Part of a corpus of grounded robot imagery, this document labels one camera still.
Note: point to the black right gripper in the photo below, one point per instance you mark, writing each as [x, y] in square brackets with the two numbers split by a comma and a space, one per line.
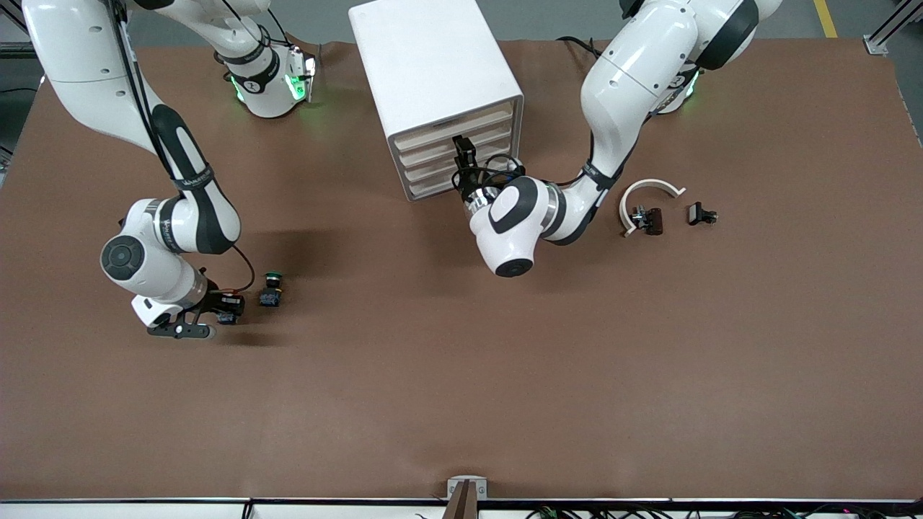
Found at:
[216, 299]

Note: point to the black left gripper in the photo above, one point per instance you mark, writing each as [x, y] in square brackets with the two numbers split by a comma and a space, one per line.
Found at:
[469, 183]

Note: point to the red push button switch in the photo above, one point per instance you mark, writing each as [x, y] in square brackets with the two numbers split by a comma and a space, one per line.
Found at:
[229, 317]

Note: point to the white plastic drawer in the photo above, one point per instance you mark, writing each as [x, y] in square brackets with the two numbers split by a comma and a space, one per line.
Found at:
[433, 133]
[433, 149]
[433, 182]
[433, 165]

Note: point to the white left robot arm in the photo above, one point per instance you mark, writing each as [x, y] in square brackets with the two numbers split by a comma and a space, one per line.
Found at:
[634, 72]

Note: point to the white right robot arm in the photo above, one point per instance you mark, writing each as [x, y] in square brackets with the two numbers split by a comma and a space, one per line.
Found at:
[86, 65]

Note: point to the white drawer cabinet housing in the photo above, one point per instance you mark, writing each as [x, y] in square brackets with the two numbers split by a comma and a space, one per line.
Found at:
[425, 58]

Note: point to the white curved plastic part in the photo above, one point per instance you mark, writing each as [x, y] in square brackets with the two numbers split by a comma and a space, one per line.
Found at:
[652, 183]

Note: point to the black clip with metal part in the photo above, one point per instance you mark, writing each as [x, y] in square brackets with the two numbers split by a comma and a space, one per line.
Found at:
[652, 222]

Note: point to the brown table cover mat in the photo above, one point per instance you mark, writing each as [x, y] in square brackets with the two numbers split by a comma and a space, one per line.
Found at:
[461, 375]

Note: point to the small black clip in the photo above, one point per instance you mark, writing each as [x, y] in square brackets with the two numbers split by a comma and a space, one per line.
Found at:
[696, 213]

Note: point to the green push button switch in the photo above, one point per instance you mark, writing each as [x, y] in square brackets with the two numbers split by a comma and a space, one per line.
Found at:
[271, 297]

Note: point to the white table edge rail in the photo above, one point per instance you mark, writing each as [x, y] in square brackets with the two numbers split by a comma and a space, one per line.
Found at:
[108, 512]

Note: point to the grey bracket with brown post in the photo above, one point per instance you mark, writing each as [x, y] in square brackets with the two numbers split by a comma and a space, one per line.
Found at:
[467, 504]

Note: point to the aluminium frame profile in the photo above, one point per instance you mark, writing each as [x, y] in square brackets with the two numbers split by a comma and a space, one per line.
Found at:
[883, 36]
[14, 49]

